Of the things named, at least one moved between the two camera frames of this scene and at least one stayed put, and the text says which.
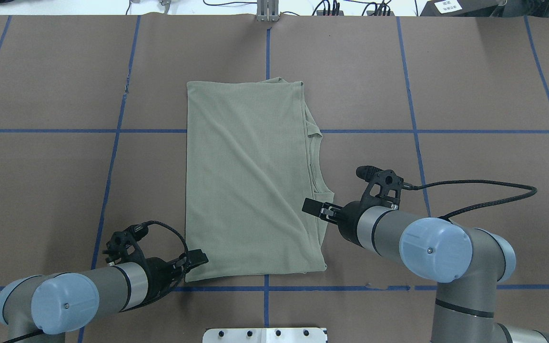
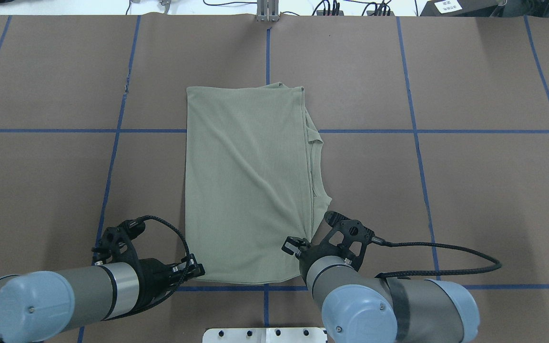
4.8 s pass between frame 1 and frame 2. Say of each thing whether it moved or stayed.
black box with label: stayed
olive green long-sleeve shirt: stayed
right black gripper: moved
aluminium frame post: stayed
